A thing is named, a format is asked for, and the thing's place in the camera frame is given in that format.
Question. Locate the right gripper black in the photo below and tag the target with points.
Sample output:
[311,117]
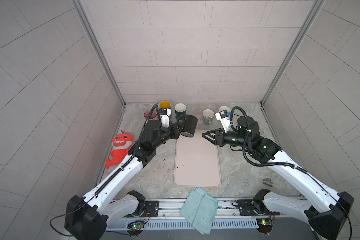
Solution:
[219,139]

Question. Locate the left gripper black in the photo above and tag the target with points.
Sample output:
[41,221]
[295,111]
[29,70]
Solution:
[174,135]

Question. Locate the black mug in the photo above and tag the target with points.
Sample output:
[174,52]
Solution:
[187,124]

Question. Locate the dark green mug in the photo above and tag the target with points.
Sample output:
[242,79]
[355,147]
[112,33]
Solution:
[180,110]

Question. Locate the grey mug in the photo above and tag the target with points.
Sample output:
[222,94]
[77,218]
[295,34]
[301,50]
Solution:
[208,116]

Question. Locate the pink glass mug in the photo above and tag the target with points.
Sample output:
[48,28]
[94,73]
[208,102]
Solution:
[151,116]

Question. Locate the light green mug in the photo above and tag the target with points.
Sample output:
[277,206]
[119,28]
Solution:
[224,109]

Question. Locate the light blue butterfly mug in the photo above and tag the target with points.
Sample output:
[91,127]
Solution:
[165,105]

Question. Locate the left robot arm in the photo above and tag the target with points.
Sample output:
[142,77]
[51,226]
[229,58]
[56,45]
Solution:
[153,135]

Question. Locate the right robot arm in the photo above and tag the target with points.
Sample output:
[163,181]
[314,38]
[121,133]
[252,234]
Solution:
[323,209]

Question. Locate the beige tray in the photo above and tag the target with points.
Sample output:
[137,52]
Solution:
[196,162]

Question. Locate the red monster plush toy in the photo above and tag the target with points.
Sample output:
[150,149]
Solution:
[120,148]

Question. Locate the small metal fitting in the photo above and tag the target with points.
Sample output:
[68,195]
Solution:
[268,182]

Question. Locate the teal cloth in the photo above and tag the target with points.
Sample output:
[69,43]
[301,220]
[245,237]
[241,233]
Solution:
[200,210]

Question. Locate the right circuit board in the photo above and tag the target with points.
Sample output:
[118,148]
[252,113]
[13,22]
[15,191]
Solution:
[265,225]

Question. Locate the circuit board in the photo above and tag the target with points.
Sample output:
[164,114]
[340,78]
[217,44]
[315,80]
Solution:
[135,228]
[265,225]

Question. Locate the left circuit board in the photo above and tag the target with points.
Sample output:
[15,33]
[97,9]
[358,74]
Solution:
[135,228]

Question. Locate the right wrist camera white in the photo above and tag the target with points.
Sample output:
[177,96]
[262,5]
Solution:
[225,118]

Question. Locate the aluminium mounting rail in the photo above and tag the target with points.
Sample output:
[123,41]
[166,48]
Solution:
[136,206]

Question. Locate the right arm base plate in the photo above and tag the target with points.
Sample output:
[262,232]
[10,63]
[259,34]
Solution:
[252,208]

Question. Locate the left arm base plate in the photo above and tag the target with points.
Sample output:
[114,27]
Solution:
[151,208]

